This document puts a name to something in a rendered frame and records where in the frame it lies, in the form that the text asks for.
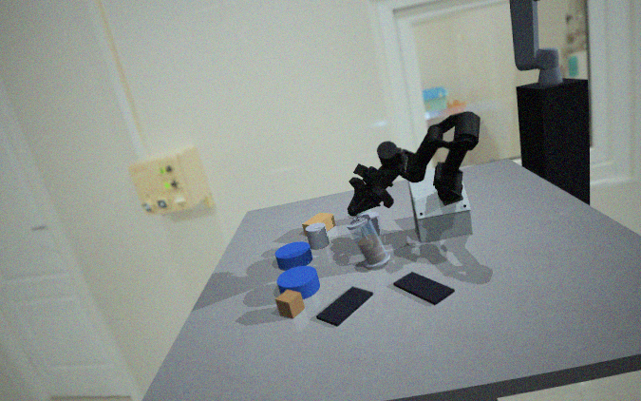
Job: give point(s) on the small brown cube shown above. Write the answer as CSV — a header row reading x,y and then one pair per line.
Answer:
x,y
290,303

